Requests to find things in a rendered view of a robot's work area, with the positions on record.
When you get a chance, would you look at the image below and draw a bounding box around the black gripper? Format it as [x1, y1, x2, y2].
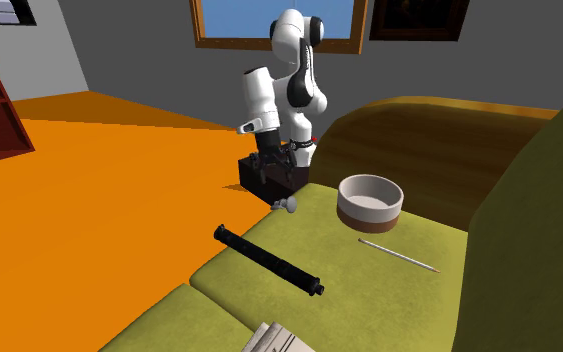
[248, 128, 296, 190]

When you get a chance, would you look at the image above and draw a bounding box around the dark robot stand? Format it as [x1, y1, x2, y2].
[237, 151, 312, 206]

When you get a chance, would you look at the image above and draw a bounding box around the small grey figure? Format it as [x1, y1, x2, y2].
[269, 195, 299, 215]

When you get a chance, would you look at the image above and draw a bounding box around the black cylinder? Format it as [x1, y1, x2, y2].
[212, 223, 326, 298]

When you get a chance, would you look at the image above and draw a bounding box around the white and brown bowl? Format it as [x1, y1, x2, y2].
[335, 173, 406, 235]

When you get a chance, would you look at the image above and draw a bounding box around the thin grey pencil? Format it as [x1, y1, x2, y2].
[356, 237, 442, 275]

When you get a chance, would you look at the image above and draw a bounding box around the olive green sofa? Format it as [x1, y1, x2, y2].
[97, 81, 563, 352]

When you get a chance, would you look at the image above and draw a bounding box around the wooden framed window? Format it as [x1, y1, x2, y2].
[188, 0, 369, 55]

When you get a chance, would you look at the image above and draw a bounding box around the white folded newspaper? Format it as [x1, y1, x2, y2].
[240, 320, 318, 352]

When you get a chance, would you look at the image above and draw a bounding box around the dark framed wall picture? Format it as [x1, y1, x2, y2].
[368, 0, 471, 43]

